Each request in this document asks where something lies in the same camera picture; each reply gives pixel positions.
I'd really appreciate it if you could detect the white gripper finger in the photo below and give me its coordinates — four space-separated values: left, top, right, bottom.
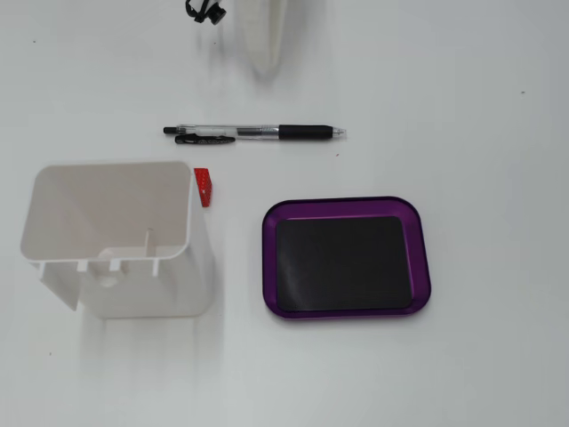
242 0 309 85

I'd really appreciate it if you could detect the black clear retractable gel pen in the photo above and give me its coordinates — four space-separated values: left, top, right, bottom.
162 124 349 147

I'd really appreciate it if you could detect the white plastic pen holder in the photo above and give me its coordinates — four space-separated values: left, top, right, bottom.
20 159 214 319

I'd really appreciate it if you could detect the small red perforated block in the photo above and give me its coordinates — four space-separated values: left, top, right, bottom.
193 166 215 208

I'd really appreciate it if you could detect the purple metal tray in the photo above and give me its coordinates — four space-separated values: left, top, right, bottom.
260 195 433 323

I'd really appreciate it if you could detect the black rectangular tray mat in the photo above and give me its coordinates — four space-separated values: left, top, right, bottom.
275 215 415 313

